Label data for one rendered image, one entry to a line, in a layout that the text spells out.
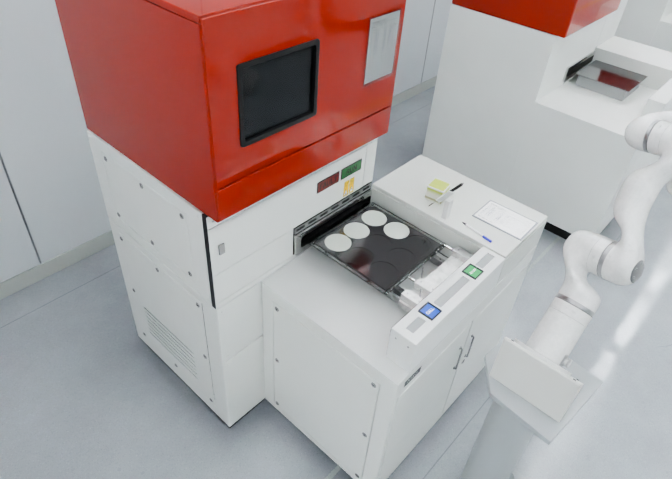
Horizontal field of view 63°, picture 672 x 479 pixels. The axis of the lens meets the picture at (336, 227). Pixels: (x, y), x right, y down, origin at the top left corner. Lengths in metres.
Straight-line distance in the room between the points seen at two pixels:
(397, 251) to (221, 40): 1.05
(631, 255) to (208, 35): 1.30
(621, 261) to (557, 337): 0.29
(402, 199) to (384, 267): 0.35
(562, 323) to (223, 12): 1.27
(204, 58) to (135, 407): 1.79
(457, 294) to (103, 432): 1.65
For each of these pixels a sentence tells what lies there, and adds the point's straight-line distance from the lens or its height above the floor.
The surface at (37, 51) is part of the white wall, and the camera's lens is 2.91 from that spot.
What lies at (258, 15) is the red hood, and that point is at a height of 1.78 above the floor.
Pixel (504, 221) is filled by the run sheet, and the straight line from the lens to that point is 2.20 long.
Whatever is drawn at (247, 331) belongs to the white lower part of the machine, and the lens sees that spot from 2.14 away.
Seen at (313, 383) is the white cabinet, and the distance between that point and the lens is 2.14.
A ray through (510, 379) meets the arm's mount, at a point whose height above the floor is 0.86.
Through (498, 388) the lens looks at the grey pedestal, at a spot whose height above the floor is 0.82.
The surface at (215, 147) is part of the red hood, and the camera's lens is 1.48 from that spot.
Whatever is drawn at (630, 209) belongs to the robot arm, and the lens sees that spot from 1.82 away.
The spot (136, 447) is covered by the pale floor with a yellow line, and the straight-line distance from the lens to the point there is 2.64.
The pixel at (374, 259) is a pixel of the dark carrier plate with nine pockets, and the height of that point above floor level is 0.90.
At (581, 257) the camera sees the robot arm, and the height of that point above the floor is 1.16.
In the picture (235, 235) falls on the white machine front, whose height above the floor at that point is 1.09.
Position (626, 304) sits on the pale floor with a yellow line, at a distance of 3.62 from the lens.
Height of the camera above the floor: 2.24
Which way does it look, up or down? 39 degrees down
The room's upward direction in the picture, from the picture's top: 5 degrees clockwise
